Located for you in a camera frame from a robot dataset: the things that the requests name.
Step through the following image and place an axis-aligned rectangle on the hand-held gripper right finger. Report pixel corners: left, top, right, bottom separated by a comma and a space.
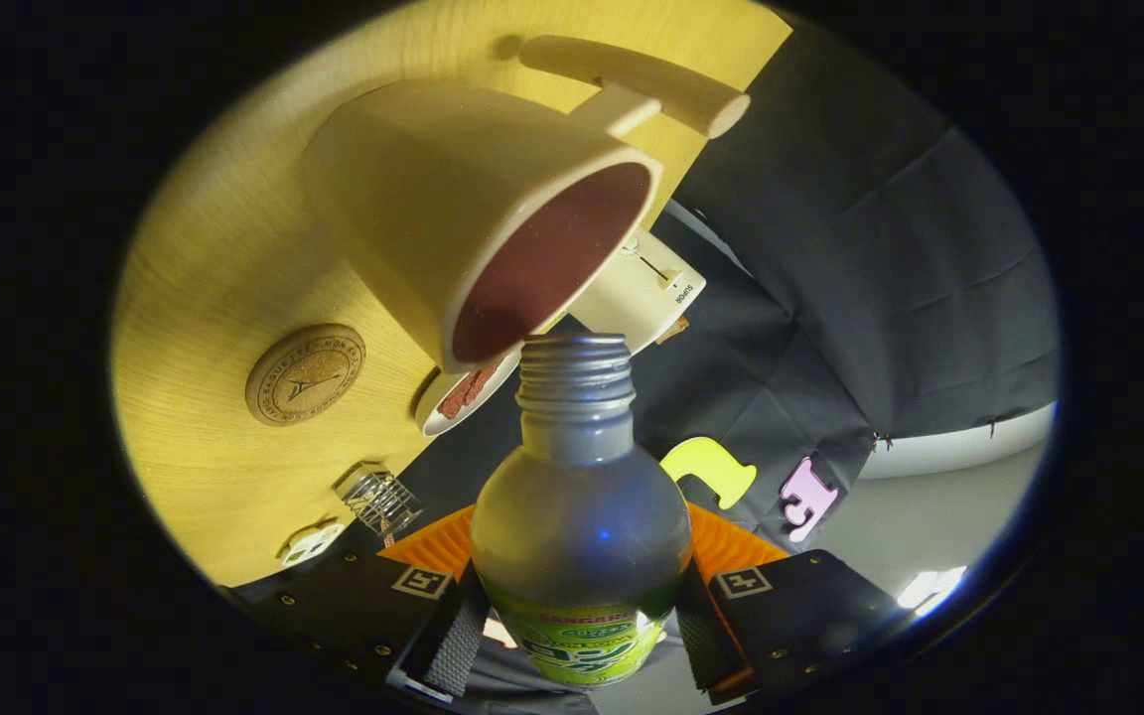
676, 501, 916, 706

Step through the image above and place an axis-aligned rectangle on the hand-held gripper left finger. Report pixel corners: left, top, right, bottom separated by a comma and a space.
219, 503, 492, 706

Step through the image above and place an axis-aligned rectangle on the silver bottle with green label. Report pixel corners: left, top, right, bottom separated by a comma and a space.
470, 334, 694, 688

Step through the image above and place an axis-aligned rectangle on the round cork coaster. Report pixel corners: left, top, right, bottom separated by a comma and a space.
244, 324, 366, 427

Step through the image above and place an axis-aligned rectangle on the beige cup with wooden handle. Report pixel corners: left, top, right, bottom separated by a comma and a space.
299, 35, 752, 375

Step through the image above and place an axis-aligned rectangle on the white divided dish of beans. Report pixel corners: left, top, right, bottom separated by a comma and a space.
281, 521, 347, 569

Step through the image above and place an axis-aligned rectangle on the bright ceiling light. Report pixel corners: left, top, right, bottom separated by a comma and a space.
895, 565, 970, 611

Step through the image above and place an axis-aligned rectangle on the white round plate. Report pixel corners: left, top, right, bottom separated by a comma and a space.
415, 348, 523, 439

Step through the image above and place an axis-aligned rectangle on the red food piece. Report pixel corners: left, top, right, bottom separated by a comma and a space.
436, 362, 501, 420

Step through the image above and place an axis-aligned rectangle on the wooden table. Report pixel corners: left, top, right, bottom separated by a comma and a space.
110, 0, 793, 589

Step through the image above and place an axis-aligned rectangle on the white toaster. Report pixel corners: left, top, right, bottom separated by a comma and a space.
567, 228, 707, 357

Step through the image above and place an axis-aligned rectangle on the black backdrop cloth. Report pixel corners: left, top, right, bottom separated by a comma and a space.
224, 20, 1062, 602

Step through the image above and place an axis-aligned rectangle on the wire mesh holder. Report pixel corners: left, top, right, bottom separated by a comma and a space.
332, 462, 425, 539

